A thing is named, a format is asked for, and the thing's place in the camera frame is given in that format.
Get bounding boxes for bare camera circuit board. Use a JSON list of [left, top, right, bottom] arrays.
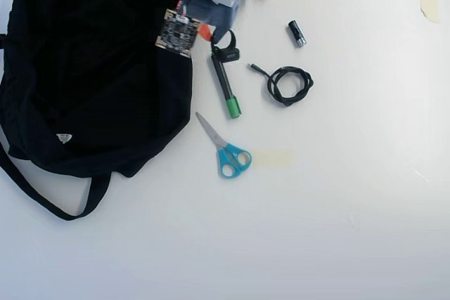
[[155, 8, 202, 58]]

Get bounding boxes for black fabric bag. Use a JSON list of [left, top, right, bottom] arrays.
[[0, 0, 194, 222]]

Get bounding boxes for torn masking tape strip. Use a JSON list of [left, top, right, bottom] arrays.
[[420, 0, 440, 23]]

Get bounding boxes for black AXA bike light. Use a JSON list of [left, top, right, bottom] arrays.
[[210, 29, 241, 63]]

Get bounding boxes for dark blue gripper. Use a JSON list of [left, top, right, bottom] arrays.
[[178, 0, 243, 45]]

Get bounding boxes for black marker with green cap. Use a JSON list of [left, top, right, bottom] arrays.
[[210, 52, 243, 120]]

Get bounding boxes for black braided USB cable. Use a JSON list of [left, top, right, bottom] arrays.
[[246, 63, 315, 107]]

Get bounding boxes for blue handled scissors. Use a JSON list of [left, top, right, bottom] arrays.
[[195, 111, 253, 179]]

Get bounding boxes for wide masking tape strip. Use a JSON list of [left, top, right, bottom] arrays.
[[252, 148, 297, 168]]

